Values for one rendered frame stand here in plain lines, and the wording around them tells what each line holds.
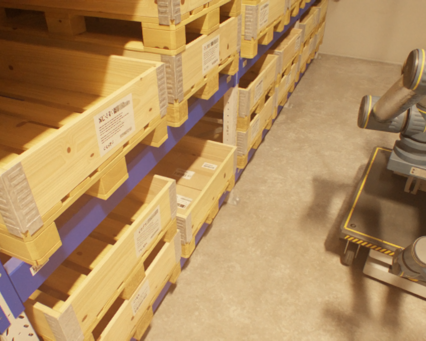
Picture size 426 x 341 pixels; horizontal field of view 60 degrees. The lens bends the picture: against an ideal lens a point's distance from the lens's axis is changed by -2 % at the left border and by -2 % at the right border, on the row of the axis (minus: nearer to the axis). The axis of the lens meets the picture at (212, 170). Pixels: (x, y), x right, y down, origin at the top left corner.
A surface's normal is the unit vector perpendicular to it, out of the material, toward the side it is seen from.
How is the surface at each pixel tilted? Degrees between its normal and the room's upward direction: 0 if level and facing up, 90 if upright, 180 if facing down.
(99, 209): 90
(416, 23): 90
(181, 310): 0
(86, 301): 90
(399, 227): 0
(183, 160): 0
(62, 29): 90
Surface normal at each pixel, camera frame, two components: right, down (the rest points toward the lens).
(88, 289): 0.92, 0.23
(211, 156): -0.40, 0.54
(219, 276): 0.00, -0.81
